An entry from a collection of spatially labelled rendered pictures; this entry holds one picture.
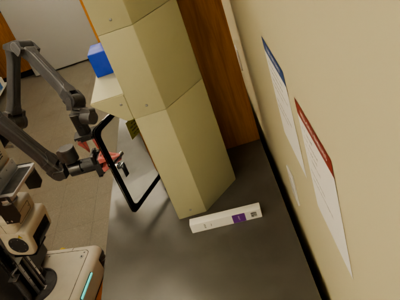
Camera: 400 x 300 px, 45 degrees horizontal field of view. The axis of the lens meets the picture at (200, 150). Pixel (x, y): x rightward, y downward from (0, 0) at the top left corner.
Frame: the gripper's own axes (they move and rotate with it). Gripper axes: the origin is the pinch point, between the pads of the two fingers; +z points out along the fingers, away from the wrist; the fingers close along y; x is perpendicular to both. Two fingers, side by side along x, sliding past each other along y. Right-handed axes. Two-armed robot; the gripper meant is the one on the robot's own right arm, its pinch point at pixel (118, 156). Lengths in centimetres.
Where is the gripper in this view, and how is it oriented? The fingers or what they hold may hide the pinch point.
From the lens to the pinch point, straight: 187.3
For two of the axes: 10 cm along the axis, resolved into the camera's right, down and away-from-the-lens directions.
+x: -0.4, -5.4, 8.4
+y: -2.8, -8.0, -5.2
